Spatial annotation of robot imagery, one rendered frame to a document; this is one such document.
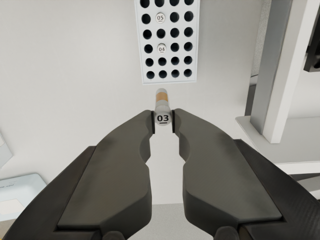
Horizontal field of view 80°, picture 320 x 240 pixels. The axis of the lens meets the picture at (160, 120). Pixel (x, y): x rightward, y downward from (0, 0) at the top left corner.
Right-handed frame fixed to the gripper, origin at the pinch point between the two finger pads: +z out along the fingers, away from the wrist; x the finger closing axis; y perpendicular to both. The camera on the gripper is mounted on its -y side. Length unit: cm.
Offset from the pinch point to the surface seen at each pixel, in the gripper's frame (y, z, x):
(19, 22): -5.1, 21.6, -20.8
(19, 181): 25.1, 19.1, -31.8
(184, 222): 165, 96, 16
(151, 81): 3.7, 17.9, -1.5
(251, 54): 1.2, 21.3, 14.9
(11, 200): 28.5, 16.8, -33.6
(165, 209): 146, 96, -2
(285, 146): 9.2, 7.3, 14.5
